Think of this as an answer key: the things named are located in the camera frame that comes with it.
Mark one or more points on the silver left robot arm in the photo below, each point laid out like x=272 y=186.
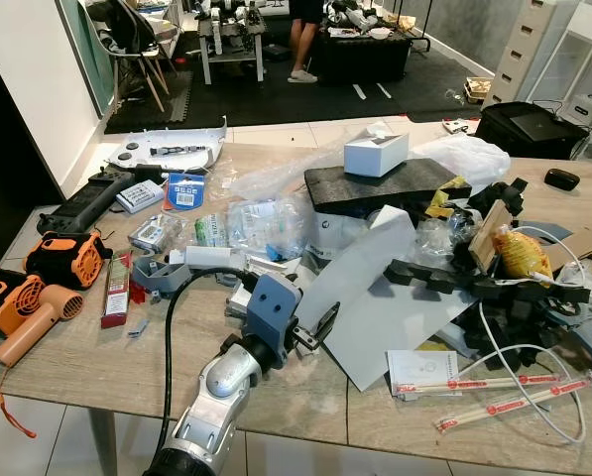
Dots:
x=221 y=387

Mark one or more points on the grey flat sheet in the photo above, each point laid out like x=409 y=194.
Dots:
x=375 y=297

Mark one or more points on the white paper booklet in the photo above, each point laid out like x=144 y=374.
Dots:
x=419 y=365

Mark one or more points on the white tube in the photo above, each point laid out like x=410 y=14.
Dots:
x=214 y=258

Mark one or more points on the black foam packing piece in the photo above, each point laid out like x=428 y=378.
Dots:
x=444 y=276

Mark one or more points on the black foam slab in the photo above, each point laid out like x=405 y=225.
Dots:
x=365 y=190

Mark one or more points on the white cardboard box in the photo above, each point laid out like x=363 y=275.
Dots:
x=375 y=156

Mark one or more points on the wrapped chopsticks red print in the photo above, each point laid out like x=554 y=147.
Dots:
x=514 y=405
x=494 y=382

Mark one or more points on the small wooden board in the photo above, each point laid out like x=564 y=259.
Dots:
x=489 y=238

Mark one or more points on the blue card package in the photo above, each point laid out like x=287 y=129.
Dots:
x=185 y=191

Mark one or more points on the slim red box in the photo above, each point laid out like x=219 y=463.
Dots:
x=116 y=290

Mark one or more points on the yellow snack bag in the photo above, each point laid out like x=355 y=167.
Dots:
x=521 y=256

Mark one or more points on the white plastic bag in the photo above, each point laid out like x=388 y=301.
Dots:
x=464 y=159

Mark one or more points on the orange and black fan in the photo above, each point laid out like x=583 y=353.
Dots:
x=72 y=260

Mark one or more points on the white plastic shell panel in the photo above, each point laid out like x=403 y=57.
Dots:
x=137 y=154

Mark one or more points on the black tool case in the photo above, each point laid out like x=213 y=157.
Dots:
x=87 y=203

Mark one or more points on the black low table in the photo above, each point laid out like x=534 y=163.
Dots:
x=360 y=59

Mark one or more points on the brown cardboard piece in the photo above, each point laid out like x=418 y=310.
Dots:
x=578 y=246

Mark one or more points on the small black oval case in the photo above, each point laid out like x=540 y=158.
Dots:
x=561 y=179

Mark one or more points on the black suitcase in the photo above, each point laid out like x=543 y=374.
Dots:
x=529 y=129

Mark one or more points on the standing person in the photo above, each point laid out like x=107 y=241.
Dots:
x=302 y=40

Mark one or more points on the orange handheld blower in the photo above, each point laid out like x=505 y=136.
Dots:
x=23 y=307

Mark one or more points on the grey workbench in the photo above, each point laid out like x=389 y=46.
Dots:
x=231 y=35

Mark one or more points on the beige drawer unit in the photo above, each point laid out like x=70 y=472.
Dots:
x=522 y=45

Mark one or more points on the chair with wooden legs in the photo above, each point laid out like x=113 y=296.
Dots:
x=127 y=30

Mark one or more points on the white shelf unit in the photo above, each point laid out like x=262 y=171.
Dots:
x=583 y=59

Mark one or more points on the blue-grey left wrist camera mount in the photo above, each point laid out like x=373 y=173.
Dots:
x=271 y=307

